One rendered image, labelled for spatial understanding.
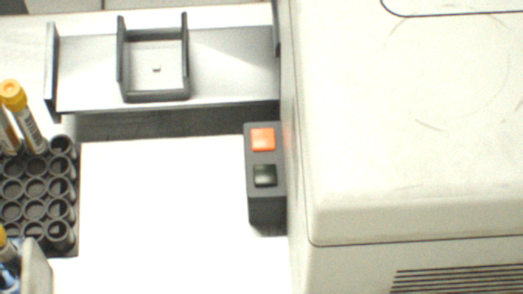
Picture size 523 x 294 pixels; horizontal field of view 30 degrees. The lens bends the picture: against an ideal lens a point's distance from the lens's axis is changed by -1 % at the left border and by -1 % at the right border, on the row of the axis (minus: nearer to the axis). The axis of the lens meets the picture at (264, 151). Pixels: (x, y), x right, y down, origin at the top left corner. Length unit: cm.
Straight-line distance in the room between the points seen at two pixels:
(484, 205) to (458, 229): 3
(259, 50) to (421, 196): 35
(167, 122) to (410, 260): 34
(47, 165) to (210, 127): 13
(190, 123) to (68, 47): 11
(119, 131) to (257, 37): 13
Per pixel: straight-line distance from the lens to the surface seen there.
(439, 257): 49
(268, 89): 74
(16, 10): 143
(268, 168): 69
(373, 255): 47
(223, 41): 76
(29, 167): 75
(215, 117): 77
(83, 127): 78
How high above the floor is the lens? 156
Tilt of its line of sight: 64 degrees down
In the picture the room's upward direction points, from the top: 1 degrees counter-clockwise
